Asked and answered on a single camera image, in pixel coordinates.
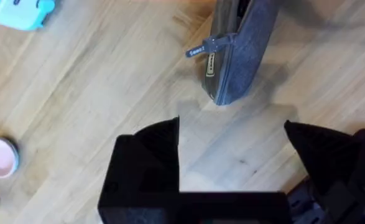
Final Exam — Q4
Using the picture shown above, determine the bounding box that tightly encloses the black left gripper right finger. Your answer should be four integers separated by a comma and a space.
284, 120, 365, 224

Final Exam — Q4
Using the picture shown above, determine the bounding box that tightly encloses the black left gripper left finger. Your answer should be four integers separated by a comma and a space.
97, 116, 180, 224

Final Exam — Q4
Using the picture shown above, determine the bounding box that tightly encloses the blue denim zip bag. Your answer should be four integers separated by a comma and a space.
185, 0, 283, 106

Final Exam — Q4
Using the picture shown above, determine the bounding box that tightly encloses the turquoise and white case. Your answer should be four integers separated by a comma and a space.
0, 0, 57, 32

